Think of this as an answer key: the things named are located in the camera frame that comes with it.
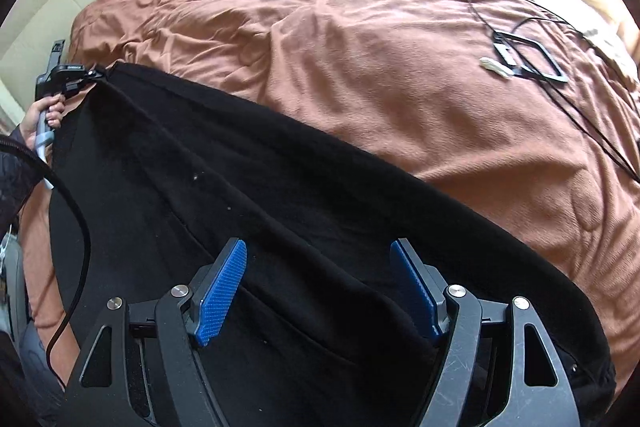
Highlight thin black cable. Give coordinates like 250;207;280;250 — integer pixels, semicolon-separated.
467;0;640;184

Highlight black rectangular frame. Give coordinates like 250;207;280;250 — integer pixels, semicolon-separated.
492;32;569;84

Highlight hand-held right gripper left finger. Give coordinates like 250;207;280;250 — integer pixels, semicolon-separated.
65;237;248;427

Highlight black pants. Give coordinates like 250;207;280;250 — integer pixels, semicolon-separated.
47;62;617;427

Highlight brown fleece blanket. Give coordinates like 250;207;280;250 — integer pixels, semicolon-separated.
20;0;640;388

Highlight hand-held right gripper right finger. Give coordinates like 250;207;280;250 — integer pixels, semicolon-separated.
390;239;581;427

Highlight small white object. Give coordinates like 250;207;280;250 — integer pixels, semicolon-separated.
479;57;514;80

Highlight person's left hand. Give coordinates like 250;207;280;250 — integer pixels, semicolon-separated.
19;98;67;148

